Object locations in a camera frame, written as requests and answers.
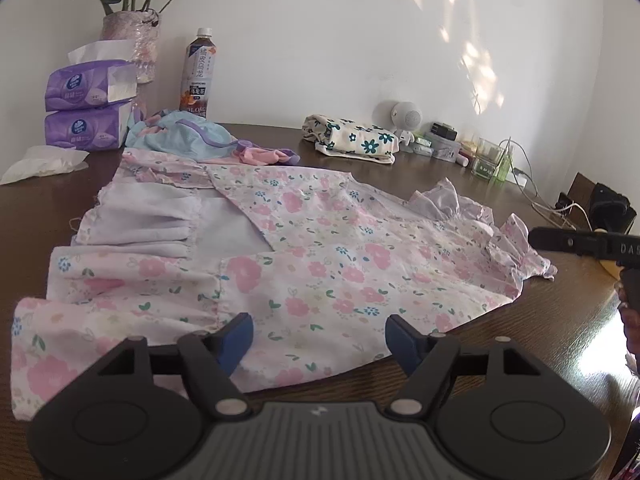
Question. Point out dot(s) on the right hand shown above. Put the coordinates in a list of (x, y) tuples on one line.
[(631, 323)]

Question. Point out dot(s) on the pink floral child dress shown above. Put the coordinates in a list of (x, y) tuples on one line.
[(318, 259)]

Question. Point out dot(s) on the clear drinking glass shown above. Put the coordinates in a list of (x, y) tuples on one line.
[(488, 156)]

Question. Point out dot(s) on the crumpled white tissue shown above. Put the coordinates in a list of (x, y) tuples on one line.
[(45, 161)]

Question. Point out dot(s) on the lower purple tissue pack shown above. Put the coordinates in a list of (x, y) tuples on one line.
[(90, 130)]

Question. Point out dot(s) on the green spray bottle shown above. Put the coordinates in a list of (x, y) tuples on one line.
[(505, 163)]

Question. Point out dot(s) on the purple textured vase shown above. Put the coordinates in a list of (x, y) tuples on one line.
[(142, 28)]

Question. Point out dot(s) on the blue pink purple garment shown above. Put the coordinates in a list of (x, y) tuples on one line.
[(191, 136)]

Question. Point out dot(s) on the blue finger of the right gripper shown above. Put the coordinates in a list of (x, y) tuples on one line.
[(580, 243)]

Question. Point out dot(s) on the purple tissue pack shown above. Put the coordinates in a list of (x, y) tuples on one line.
[(99, 74), (90, 130)]

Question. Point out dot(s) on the oolong tea bottle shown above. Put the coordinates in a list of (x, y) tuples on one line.
[(197, 74)]

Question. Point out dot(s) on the black bag on chair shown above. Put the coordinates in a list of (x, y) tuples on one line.
[(610, 211)]

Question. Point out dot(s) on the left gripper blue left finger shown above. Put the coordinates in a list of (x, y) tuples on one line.
[(209, 360)]

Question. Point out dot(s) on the white robot figure speaker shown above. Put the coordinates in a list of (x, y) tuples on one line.
[(406, 119)]

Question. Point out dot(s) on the grey printed tin box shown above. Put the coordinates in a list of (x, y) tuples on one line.
[(444, 149)]

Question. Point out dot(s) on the brown wooden chair back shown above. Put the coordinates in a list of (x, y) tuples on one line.
[(579, 192)]

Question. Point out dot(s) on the white power adapter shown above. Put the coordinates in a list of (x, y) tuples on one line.
[(520, 178)]

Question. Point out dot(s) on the upper purple tissue pack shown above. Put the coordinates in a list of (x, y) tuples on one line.
[(99, 74)]

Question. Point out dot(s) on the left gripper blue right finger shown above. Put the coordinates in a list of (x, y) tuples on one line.
[(427, 360)]

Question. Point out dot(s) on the folded cream blue-flower cloth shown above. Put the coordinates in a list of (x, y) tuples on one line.
[(344, 138)]

